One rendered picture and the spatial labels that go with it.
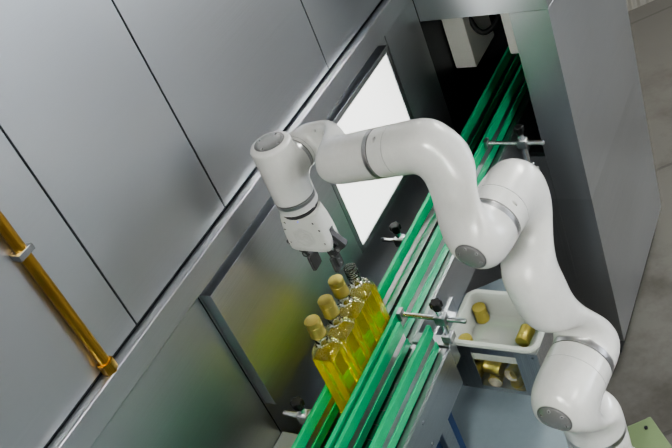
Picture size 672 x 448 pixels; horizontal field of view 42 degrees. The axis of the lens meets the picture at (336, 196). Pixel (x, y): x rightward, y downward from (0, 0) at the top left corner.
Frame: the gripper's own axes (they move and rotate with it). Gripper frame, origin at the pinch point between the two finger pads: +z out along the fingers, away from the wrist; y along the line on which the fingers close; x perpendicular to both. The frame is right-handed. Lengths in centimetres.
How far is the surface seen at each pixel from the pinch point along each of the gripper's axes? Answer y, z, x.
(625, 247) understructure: 24, 103, 114
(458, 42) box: -10, 13, 106
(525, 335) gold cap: 29, 41, 20
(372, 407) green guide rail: 6.3, 30.6, -13.5
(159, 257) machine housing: -15.0, -23.7, -24.4
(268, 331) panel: -11.8, 9.2, -13.1
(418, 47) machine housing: -14, 3, 88
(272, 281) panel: -11.7, 1.9, -5.3
